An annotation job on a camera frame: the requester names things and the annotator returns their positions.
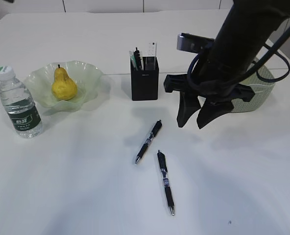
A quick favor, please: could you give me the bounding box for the black square pen holder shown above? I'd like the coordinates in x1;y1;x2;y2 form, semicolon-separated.
130;57;159;101

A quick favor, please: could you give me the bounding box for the clear water bottle green label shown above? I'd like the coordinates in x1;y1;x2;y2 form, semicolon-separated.
0;66;43;139

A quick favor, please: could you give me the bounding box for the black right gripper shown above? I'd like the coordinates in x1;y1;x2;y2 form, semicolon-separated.
164;74;255;129

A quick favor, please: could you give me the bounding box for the clear plastic ruler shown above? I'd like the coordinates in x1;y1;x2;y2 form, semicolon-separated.
143;42;157;71

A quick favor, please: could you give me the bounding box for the black pen on ruler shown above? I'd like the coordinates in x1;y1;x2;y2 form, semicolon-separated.
157;150;175;216

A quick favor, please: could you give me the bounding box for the green wavy glass plate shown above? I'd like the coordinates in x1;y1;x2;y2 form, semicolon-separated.
24;61;103;112

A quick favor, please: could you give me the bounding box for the green woven plastic basket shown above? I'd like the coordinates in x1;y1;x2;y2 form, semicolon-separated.
231;73;275;113

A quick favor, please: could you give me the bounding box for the yellow pear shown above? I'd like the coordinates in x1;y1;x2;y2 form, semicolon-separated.
51;64;78;101

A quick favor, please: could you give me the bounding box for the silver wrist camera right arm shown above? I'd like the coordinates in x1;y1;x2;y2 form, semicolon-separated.
176;33;215;54

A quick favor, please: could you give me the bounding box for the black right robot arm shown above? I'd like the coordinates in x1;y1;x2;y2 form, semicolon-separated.
164;0;290;128

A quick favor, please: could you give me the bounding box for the yellow utility knife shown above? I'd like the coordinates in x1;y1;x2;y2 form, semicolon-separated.
139;57;144;71

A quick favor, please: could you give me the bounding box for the black pen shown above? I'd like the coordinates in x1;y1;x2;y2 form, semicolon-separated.
135;120;162;164
134;47;140;70
157;150;175;216

